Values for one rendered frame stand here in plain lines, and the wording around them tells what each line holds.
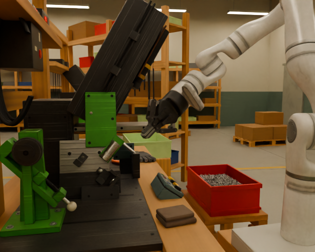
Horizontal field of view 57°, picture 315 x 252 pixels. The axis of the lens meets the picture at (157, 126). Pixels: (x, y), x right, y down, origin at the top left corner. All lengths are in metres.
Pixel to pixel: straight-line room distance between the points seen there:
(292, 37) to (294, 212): 0.46
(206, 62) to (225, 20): 10.09
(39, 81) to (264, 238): 1.51
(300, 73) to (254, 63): 10.38
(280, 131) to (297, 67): 6.57
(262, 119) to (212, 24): 4.48
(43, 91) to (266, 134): 5.93
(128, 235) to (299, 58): 0.64
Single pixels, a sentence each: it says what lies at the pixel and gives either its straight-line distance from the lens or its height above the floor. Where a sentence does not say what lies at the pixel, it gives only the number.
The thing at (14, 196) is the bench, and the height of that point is 0.88.
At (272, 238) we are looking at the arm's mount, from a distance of 0.88.
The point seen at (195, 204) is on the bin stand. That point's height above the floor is 0.80.
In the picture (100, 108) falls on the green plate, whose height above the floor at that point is 1.21.
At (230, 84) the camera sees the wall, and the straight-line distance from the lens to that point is 10.82.
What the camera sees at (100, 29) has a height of 2.20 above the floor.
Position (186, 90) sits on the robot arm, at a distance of 0.81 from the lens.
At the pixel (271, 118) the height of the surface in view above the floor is 0.59.
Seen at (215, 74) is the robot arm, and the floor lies 1.33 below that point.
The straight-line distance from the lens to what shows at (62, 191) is 0.89.
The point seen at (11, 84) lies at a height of 1.46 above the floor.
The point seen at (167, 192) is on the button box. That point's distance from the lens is 1.04.
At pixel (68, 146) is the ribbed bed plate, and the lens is 1.13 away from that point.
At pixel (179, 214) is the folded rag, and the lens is 0.86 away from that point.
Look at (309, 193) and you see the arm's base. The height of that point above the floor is 1.03.
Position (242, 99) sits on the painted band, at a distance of 11.00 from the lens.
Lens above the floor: 1.28
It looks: 7 degrees down
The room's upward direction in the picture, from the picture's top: straight up
